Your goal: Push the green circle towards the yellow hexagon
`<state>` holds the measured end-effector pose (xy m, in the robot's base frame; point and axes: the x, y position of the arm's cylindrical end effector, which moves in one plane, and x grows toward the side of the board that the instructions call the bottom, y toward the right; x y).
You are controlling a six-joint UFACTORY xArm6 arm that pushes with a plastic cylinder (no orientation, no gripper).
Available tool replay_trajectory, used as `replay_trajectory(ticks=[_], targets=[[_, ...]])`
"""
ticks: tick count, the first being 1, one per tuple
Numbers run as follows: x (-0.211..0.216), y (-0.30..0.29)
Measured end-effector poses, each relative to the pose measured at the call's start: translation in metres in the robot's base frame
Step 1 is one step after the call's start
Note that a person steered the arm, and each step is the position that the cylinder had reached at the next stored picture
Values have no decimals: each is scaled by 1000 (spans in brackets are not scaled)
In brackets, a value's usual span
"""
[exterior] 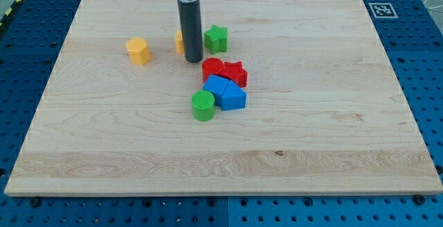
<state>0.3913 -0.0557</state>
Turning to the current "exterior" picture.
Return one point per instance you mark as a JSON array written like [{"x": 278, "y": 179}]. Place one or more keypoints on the green cylinder block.
[{"x": 203, "y": 105}]

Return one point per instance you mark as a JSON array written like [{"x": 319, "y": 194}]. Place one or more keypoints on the red star block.
[{"x": 234, "y": 71}]

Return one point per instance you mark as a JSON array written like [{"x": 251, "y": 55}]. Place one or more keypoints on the green star block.
[{"x": 216, "y": 39}]

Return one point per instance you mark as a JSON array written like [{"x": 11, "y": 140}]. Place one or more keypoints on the blue cube block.
[{"x": 216, "y": 85}]

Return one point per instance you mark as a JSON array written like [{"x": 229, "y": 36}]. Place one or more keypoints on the red cylinder block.
[{"x": 211, "y": 66}]

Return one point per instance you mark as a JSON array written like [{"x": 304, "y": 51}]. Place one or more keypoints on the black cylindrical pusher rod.
[{"x": 190, "y": 22}]

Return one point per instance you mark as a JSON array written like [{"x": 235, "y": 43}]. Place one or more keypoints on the yellow hexagon block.
[{"x": 138, "y": 50}]

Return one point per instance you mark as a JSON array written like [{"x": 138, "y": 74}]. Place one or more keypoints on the blue pentagon block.
[{"x": 233, "y": 97}]

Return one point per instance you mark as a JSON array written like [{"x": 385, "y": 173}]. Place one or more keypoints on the yellow block behind rod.
[{"x": 178, "y": 38}]

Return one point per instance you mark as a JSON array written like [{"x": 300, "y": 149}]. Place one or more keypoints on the white fiducial marker tag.
[{"x": 383, "y": 11}]

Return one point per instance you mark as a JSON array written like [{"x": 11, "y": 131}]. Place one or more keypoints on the wooden board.
[{"x": 324, "y": 115}]

